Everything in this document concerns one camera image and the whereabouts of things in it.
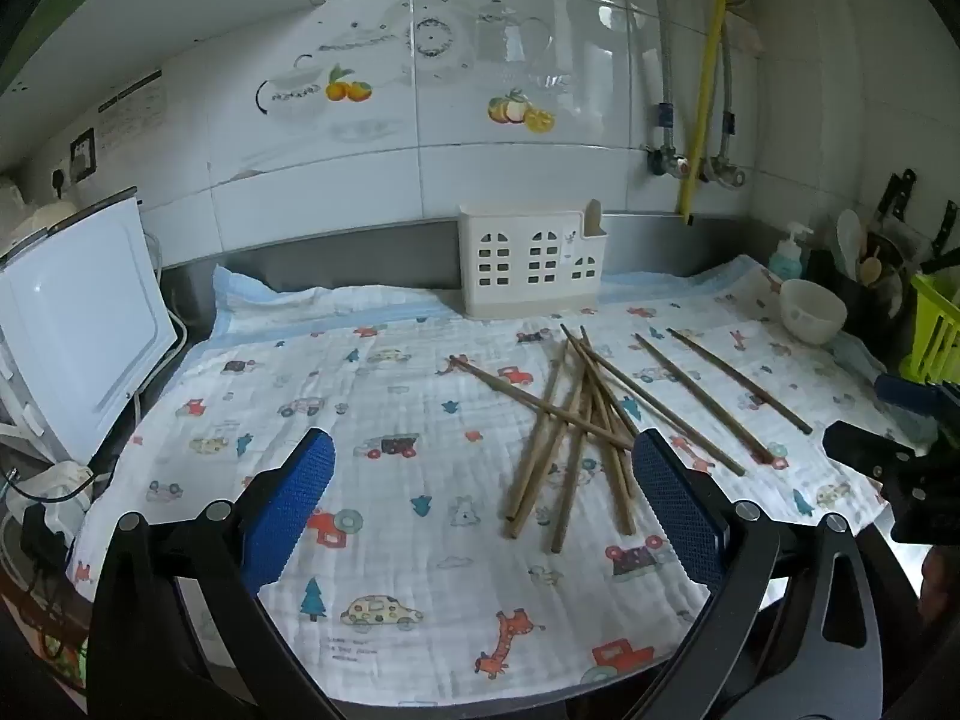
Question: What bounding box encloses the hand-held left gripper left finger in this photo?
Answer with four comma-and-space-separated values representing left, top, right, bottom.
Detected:
86, 427, 338, 720

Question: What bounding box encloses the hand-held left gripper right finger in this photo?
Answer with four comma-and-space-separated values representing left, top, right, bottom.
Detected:
630, 427, 878, 720

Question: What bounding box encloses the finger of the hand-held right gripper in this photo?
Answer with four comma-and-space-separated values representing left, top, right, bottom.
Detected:
823, 420, 929, 482
874, 373, 960, 412

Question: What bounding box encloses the long brown wooden chopstick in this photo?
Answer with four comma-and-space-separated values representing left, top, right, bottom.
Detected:
667, 328, 813, 434
634, 333, 748, 477

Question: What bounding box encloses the pile of wooden chopsticks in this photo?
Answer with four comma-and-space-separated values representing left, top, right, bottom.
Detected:
448, 324, 775, 554

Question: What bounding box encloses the white house-shaped utensil holder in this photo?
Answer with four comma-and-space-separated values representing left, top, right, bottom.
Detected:
457, 199, 605, 320

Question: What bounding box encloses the green plastic basket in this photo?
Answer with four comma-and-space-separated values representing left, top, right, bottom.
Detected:
898, 270, 960, 385

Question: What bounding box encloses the black utensil container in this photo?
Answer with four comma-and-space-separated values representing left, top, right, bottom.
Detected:
808, 236, 920, 342

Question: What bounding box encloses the white ceramic bowl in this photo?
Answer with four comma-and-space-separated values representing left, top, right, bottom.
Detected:
778, 278, 849, 347

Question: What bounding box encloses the white printed cartoon cloth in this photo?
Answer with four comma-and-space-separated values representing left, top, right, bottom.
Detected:
66, 255, 912, 691

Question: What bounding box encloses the white plastic spatula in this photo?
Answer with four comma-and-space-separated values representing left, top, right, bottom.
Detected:
835, 208, 865, 280

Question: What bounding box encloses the teal soap pump bottle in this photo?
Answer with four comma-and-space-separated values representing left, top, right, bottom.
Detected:
767, 221, 816, 280

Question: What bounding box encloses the light blue underpad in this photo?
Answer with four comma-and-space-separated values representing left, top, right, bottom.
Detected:
212, 253, 773, 320

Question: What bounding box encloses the white power strip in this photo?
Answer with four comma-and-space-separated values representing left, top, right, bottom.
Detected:
6, 460, 96, 542

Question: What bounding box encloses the black power plug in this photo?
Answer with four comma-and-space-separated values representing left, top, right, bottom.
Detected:
18, 502, 53, 557

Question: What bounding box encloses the metal water valve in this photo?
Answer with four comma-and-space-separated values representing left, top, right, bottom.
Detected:
700, 153, 748, 190
642, 141, 692, 181

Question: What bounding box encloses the white countertop appliance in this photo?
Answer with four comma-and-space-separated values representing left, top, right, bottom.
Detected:
0, 190, 181, 466

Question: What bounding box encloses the yellow gas pipe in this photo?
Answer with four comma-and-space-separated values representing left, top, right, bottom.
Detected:
677, 0, 730, 224

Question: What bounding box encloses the black handled knife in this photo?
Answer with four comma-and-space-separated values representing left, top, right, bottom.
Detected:
876, 168, 918, 232
918, 197, 960, 275

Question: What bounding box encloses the braided metal hose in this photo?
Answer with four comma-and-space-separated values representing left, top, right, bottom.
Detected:
645, 0, 677, 112
715, 21, 741, 160

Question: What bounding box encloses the black wall switch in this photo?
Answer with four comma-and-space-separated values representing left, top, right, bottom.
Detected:
67, 127, 99, 182

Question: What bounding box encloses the fruit bowl wall decal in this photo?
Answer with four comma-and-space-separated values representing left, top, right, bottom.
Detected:
254, 52, 376, 119

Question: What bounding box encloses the white wall label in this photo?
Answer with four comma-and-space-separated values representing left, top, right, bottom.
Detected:
96, 70, 167, 154

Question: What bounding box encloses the white wall cabinet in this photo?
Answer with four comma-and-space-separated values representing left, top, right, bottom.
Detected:
0, 0, 328, 100

